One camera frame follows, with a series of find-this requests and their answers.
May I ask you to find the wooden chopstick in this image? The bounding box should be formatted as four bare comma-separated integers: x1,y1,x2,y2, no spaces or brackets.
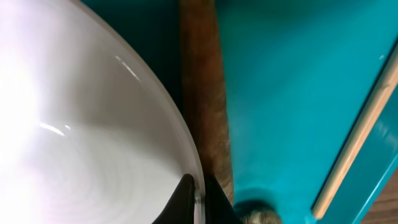
312,49,397,220

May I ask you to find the large white plate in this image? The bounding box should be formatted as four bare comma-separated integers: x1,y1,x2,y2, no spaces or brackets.
1,1,205,223

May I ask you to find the brown shiitake mushroom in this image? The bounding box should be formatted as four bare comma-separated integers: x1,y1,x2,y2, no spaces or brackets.
241,207,282,224

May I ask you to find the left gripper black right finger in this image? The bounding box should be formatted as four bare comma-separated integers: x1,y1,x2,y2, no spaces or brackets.
205,175,241,224

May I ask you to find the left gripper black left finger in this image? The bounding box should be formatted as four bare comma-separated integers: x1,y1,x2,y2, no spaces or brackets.
152,174,195,224

